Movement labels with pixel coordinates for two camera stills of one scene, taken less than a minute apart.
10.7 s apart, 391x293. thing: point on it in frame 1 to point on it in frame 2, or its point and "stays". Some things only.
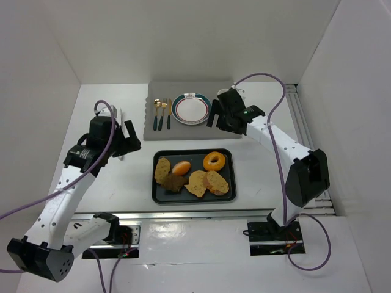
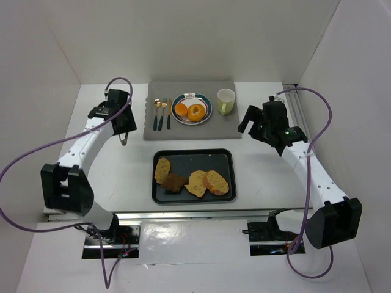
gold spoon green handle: x=157 y=104 stays
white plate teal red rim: x=191 y=108 stays
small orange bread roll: x=181 y=168 to x=181 y=108
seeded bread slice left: x=162 y=168 stays
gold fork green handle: x=164 y=105 stays
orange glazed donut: x=214 y=166 to x=196 y=112
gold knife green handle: x=168 y=116 stays
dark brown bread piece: x=174 y=183 stays
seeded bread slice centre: x=197 y=184 stays
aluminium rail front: x=316 y=213 stays
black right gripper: x=222 y=116 to x=255 y=122
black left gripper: x=123 y=144 to x=126 y=124
